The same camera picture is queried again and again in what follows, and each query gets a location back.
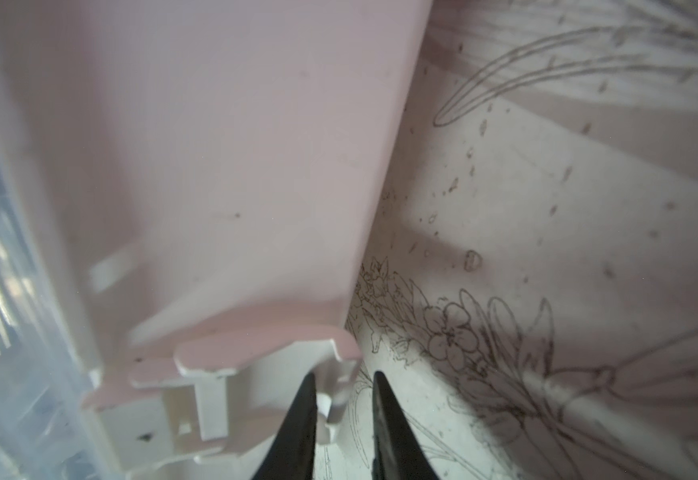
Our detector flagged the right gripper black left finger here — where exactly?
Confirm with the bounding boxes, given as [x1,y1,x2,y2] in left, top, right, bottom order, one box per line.
[252,373,318,480]

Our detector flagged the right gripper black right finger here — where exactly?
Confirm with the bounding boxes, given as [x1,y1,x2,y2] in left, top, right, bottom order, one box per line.
[372,371,438,480]

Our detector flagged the white clear-lid toolbox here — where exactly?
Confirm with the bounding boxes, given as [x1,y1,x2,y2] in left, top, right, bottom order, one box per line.
[0,1,432,479]

